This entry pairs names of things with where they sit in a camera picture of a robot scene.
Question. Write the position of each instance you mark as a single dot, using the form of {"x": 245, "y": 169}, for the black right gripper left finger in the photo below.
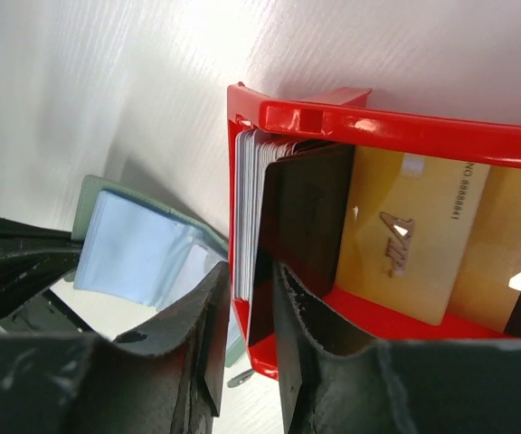
{"x": 163, "y": 376}

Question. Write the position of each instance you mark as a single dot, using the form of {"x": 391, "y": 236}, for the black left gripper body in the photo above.
{"x": 32, "y": 259}

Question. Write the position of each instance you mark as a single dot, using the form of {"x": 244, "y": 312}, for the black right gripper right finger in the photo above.
{"x": 334, "y": 377}

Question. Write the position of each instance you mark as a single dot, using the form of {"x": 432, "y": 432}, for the green leather card holder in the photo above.
{"x": 139, "y": 249}

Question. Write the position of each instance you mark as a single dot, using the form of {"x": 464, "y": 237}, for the black VIP credit card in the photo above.
{"x": 301, "y": 222}

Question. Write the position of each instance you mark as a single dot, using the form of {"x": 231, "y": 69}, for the red plastic card tray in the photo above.
{"x": 342, "y": 116}

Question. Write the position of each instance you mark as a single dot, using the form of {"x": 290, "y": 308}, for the gold VIP card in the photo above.
{"x": 408, "y": 220}

